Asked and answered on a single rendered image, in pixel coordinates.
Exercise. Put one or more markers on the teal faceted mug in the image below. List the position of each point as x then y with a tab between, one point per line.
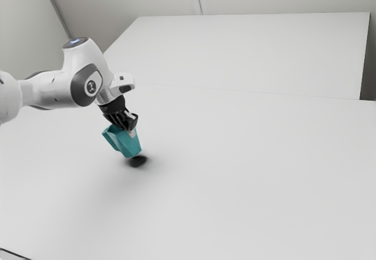
126	143

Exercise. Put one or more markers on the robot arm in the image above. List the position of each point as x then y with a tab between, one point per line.
50	86

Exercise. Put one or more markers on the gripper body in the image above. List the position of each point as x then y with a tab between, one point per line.
117	111

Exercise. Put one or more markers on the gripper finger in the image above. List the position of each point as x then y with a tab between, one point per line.
132	134

